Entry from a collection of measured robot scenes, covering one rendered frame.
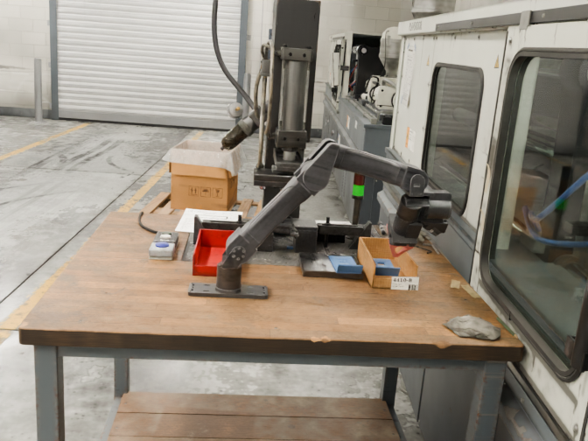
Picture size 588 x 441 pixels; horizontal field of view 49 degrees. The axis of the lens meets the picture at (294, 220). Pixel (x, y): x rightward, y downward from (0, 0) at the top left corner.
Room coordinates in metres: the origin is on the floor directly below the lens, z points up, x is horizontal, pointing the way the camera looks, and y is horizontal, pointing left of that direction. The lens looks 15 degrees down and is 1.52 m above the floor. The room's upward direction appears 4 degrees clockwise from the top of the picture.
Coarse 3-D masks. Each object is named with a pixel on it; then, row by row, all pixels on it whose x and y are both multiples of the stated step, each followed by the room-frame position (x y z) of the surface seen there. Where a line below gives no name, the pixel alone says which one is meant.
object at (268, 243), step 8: (280, 232) 1.91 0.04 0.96; (288, 232) 1.91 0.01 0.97; (304, 232) 1.92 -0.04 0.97; (312, 232) 1.92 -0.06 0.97; (264, 240) 1.91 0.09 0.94; (272, 240) 1.91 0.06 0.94; (296, 240) 1.91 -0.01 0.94; (304, 240) 1.92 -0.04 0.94; (312, 240) 1.92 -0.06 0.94; (264, 248) 1.91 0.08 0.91; (296, 248) 1.91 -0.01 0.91; (304, 248) 1.92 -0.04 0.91; (312, 248) 1.92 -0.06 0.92
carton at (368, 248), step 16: (368, 240) 1.90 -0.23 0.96; (384, 240) 1.91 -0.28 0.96; (368, 256) 1.74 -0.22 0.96; (384, 256) 1.91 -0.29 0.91; (400, 256) 1.84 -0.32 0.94; (368, 272) 1.71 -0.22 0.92; (400, 272) 1.79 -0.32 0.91; (416, 272) 1.67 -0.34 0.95; (384, 288) 1.66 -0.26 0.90; (400, 288) 1.66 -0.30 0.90; (416, 288) 1.67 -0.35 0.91
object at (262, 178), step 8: (280, 152) 2.15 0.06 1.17; (288, 152) 1.94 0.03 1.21; (296, 152) 2.10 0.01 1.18; (280, 160) 1.93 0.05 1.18; (288, 160) 1.94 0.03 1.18; (296, 160) 1.95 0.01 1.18; (256, 168) 1.99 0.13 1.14; (264, 168) 2.00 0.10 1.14; (272, 168) 1.93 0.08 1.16; (280, 168) 1.90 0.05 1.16; (288, 168) 1.90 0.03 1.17; (296, 168) 1.90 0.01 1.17; (256, 176) 1.90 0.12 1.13; (264, 176) 1.90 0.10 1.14; (272, 176) 1.91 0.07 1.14; (280, 176) 1.91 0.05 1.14; (288, 176) 1.91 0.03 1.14; (256, 184) 1.90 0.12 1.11; (264, 184) 1.90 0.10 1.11; (272, 184) 1.91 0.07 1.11; (280, 184) 1.91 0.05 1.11
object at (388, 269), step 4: (376, 260) 1.87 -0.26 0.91; (380, 260) 1.88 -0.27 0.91; (384, 260) 1.88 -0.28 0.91; (388, 260) 1.88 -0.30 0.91; (376, 264) 1.83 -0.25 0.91; (384, 264) 1.84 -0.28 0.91; (388, 264) 1.84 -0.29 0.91; (392, 264) 1.84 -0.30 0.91; (376, 268) 1.74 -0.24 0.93; (380, 268) 1.74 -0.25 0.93; (384, 268) 1.74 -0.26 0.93; (388, 268) 1.74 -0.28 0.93; (392, 268) 1.74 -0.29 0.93; (396, 268) 1.74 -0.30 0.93; (400, 268) 1.74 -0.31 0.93; (376, 272) 1.75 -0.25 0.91; (380, 272) 1.75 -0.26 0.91; (384, 272) 1.75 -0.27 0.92; (388, 272) 1.75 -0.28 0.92; (392, 272) 1.75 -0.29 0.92; (396, 272) 1.75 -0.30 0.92
